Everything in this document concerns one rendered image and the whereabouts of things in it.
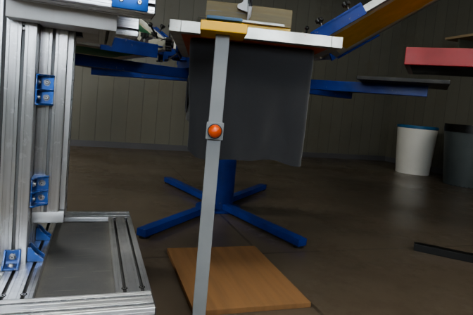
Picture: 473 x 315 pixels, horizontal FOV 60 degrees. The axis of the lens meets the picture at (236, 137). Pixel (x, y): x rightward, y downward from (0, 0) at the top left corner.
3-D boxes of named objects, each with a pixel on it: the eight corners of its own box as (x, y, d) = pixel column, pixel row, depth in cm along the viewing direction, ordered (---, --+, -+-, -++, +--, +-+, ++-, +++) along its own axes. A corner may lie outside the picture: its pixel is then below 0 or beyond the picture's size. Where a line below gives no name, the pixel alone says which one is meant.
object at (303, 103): (303, 168, 150) (315, 50, 146) (180, 159, 146) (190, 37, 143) (301, 166, 153) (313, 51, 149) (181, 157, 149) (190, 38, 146)
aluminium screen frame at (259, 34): (342, 48, 138) (343, 36, 138) (168, 30, 133) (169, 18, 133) (292, 67, 217) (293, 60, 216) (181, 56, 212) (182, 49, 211)
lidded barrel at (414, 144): (442, 176, 564) (448, 128, 559) (413, 176, 540) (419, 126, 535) (410, 169, 613) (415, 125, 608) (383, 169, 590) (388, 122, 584)
